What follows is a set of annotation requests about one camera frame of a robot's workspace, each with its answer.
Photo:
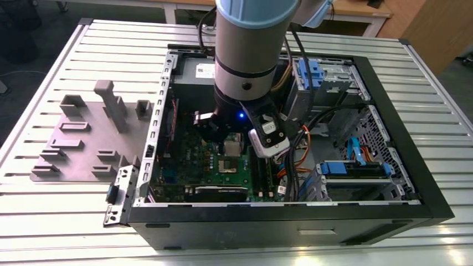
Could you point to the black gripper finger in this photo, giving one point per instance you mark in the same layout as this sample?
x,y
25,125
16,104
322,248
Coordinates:
x,y
221,148

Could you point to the silver CPU chip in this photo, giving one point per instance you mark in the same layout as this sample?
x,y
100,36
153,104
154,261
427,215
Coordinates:
x,y
232,148

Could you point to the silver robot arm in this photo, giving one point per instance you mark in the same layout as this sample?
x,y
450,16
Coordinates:
x,y
244,55

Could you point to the green motherboard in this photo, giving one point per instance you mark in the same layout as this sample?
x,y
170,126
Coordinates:
x,y
193,169

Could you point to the grey power supply unit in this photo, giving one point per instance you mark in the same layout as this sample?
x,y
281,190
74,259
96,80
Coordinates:
x,y
192,97

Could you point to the black graphics card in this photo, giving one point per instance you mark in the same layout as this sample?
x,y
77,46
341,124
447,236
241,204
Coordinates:
x,y
221,192

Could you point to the grey metal drive cage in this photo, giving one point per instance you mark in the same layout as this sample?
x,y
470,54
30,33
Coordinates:
x,y
325,98

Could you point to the blue plastic drive latch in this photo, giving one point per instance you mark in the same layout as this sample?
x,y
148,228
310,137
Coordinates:
x,y
312,74

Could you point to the black PC case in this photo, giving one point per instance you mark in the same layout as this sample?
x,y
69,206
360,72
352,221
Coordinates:
x,y
258,230

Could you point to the hard disk in blue carrier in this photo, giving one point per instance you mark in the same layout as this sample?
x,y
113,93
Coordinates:
x,y
334,169

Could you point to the dark blue video connector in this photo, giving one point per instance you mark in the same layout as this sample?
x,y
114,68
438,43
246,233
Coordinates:
x,y
112,194

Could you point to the grey parts rack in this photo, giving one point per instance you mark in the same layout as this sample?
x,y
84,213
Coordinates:
x,y
78,166

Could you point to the perforated metal disk cage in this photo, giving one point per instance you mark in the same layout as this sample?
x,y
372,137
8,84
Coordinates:
x,y
373,130

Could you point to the small black box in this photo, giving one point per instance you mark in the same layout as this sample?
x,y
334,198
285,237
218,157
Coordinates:
x,y
374,3

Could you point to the brown wooden cabinet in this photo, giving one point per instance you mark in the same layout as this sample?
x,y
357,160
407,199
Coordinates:
x,y
435,27

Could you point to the black chair base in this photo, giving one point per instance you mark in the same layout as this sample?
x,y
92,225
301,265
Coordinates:
x,y
467,59

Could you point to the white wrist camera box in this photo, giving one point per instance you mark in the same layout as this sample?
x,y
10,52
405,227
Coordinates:
x,y
264,151

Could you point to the metal expansion bracket cover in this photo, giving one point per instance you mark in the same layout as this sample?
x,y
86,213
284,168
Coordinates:
x,y
126,177

